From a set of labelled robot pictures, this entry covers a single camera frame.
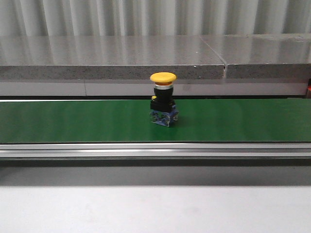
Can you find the yellow mushroom push button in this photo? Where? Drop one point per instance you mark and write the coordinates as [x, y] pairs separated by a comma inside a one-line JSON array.
[[162, 105]]

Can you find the green conveyor belt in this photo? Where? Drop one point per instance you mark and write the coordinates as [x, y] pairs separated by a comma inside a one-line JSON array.
[[210, 120]]

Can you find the grey stone ledge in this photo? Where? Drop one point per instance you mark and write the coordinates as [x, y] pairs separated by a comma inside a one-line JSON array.
[[234, 58]]

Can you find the red plastic tray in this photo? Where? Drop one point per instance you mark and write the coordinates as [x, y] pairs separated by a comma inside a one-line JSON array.
[[308, 92]]

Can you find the aluminium conveyor frame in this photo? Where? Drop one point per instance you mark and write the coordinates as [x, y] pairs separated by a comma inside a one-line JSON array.
[[156, 154]]

